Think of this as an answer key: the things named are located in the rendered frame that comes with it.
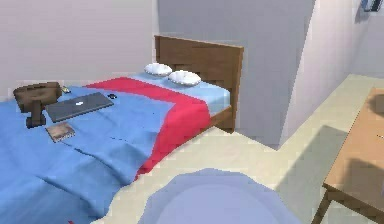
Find wooden bed with blue blanket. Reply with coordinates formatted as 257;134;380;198
0;34;245;224

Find white round pillow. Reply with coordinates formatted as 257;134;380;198
167;69;203;87
144;62;173;77

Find grey closed laptop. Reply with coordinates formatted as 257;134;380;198
44;91;115;124

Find brown small book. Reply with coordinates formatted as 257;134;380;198
45;122;76;144

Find light wooden table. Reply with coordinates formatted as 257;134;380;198
310;87;384;224

